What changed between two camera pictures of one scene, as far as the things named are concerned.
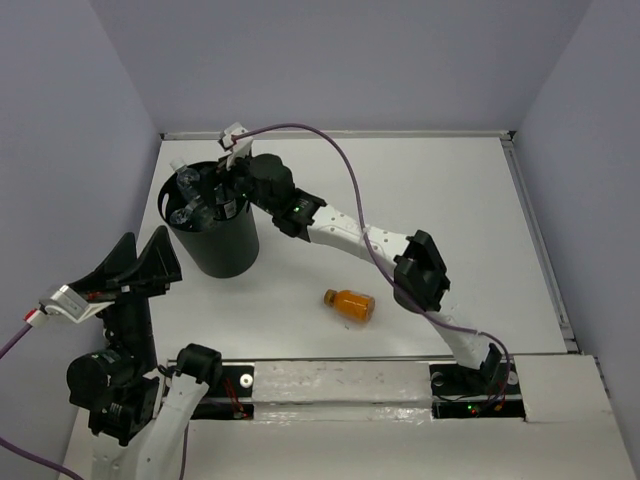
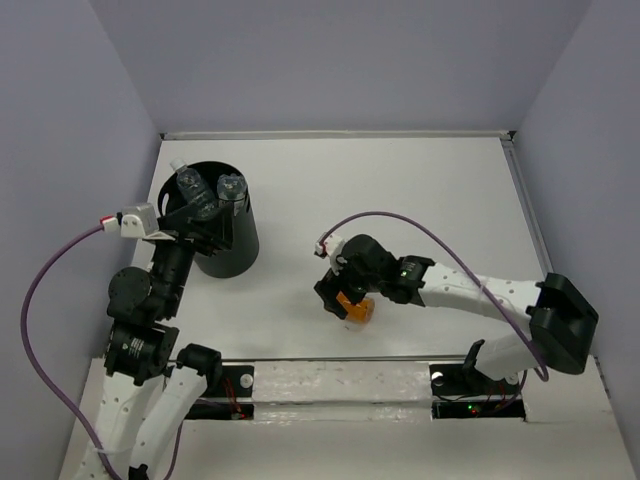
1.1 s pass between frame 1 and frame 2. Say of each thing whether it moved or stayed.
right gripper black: moved
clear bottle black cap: stayed
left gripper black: moved
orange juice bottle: stayed
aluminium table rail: stayed
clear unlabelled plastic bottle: stayed
